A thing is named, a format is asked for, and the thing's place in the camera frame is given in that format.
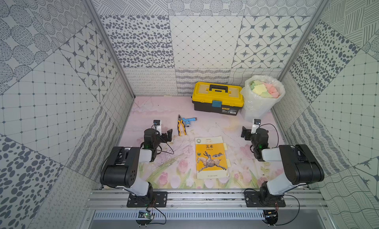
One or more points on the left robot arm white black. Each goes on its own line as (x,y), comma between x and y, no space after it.
(120,169)

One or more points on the art textbook with yellow cover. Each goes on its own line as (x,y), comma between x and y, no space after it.
(211,160)

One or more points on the yellow black toolbox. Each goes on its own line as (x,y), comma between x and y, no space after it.
(217,98)

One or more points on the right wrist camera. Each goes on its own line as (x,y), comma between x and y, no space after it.
(256,124)

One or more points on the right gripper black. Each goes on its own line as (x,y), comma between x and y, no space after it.
(244,131)

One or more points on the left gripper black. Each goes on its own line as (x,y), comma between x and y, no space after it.
(164,135)

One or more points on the left circuit board with cable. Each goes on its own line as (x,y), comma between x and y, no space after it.
(145,218)

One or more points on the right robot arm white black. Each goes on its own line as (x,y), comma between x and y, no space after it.
(300,166)

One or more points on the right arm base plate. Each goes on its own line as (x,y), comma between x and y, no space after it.
(255,199)

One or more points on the discarded sticky notes pile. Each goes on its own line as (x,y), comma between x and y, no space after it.
(264,90)

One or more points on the right black connector with cable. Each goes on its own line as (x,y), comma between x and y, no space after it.
(271,219)

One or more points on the aluminium mounting rail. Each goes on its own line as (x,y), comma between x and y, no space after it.
(231,199)

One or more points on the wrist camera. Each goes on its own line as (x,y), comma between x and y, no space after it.
(256,124)
(157,126)

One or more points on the blue plastic tool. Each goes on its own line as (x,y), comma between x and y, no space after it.
(187,121)

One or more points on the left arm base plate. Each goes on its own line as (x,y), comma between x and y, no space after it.
(156,199)

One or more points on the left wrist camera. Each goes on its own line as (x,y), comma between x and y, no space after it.
(157,126)

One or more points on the white trash bin with bag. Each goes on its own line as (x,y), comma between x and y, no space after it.
(255,107)

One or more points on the yellow handled pliers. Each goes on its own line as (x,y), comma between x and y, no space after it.
(181,126)

